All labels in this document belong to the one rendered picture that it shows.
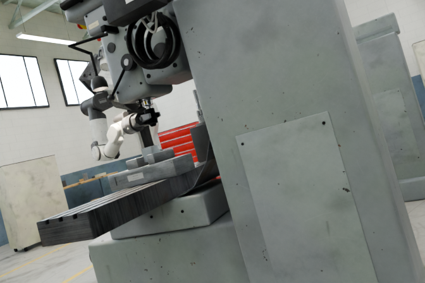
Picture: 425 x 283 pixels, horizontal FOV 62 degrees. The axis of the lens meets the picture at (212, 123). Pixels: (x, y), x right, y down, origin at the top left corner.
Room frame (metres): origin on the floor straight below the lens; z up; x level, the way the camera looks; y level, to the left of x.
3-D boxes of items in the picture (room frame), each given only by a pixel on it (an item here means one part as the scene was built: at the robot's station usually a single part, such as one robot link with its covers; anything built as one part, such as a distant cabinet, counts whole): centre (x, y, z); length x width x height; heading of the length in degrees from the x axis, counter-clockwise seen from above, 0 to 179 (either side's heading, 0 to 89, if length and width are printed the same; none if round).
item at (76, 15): (1.56, 0.24, 1.81); 0.47 x 0.26 x 0.16; 63
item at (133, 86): (1.57, 0.25, 1.47); 0.21 x 0.19 x 0.32; 153
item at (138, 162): (1.54, 0.33, 1.05); 0.15 x 0.06 x 0.04; 153
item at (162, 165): (1.53, 0.31, 1.01); 0.35 x 0.15 x 0.11; 63
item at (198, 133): (1.95, 0.02, 1.06); 0.22 x 0.12 x 0.20; 146
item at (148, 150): (1.51, 0.28, 1.07); 0.06 x 0.05 x 0.06; 153
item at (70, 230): (1.62, 0.23, 0.92); 1.24 x 0.23 x 0.08; 153
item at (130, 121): (1.63, 0.32, 1.23); 0.13 x 0.12 x 0.10; 138
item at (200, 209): (1.57, 0.25, 0.82); 0.50 x 0.35 x 0.12; 63
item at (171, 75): (1.48, 0.08, 1.47); 0.24 x 0.19 x 0.26; 153
